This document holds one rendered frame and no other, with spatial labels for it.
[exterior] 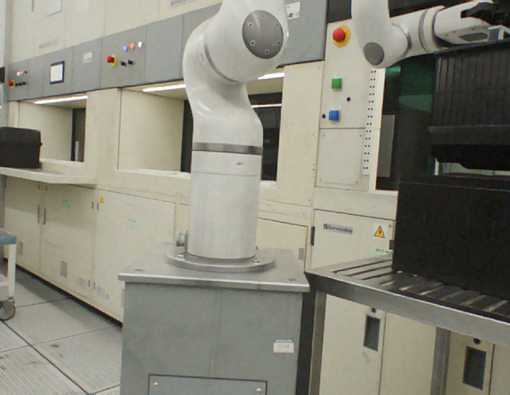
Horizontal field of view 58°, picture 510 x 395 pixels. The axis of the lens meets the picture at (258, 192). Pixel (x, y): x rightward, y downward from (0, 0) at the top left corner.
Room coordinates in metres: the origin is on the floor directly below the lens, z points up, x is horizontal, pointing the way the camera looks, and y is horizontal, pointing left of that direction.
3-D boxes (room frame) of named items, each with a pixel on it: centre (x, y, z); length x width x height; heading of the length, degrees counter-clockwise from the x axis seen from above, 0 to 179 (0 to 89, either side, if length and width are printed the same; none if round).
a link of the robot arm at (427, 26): (0.93, -0.33, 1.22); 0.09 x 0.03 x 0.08; 128
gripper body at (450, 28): (0.88, -0.37, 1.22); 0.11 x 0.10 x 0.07; 38
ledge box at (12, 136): (3.10, 1.65, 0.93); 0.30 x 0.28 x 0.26; 43
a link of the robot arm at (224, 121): (0.83, 0.07, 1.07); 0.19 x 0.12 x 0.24; 29
